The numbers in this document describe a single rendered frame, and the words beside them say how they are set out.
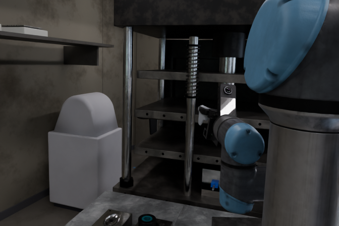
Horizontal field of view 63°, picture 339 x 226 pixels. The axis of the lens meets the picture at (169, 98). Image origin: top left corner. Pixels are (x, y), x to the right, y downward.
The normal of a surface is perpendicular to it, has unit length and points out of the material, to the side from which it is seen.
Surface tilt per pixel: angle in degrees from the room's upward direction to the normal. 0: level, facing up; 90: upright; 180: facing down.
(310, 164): 90
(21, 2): 90
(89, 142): 90
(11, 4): 90
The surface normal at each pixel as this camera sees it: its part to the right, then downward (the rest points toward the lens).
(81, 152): -0.32, 0.11
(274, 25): -0.99, -0.16
